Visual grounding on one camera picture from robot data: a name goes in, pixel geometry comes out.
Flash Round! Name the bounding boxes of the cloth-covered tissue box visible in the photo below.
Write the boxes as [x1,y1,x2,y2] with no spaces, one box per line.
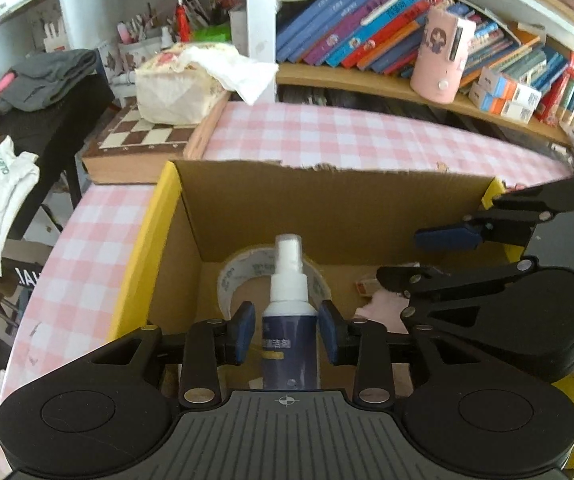
[134,42,281,127]

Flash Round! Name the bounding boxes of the pink cylindrical container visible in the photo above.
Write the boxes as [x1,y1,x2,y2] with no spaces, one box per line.
[410,2,477,106]

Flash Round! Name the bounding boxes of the dark blue spray bottle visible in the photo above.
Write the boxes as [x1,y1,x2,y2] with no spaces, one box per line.
[260,233,320,392]

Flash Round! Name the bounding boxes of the pink plush pig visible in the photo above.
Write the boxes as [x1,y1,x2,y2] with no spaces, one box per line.
[351,287,419,335]

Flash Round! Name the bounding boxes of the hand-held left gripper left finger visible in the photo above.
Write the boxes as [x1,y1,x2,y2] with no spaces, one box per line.
[82,301,257,411]

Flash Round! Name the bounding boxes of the wooden chessboard box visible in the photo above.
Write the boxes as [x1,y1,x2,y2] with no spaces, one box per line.
[82,99,233,187]

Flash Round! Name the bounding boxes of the green pack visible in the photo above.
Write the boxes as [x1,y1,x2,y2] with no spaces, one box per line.
[194,24,232,44]

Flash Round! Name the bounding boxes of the clear tape roll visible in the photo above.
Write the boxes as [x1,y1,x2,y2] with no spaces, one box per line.
[216,247,333,322]

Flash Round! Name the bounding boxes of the orange white blue carton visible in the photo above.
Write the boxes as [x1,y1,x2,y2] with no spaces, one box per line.
[478,66,543,107]
[468,82,536,124]

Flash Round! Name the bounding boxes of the row of blue purple books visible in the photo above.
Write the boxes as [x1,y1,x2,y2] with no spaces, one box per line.
[275,0,568,92]

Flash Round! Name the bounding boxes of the white shelf unit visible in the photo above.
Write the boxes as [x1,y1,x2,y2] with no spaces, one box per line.
[0,0,248,88]

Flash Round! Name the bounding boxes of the wooden bookshelf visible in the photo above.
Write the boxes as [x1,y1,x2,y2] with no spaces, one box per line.
[245,0,574,150]

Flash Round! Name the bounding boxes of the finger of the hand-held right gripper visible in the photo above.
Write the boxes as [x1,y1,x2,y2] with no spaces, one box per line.
[375,255,541,334]
[414,174,574,252]

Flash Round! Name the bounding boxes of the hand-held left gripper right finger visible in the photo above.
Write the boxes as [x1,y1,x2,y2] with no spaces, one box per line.
[318,299,444,407]

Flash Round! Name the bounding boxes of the pen holders with pens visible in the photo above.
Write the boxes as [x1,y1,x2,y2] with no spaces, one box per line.
[116,0,234,72]

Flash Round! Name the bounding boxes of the grey folded clothes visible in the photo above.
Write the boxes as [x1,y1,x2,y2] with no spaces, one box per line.
[0,48,101,112]

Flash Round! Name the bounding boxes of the yellow cardboard box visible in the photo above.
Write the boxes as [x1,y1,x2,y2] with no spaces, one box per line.
[107,158,574,480]

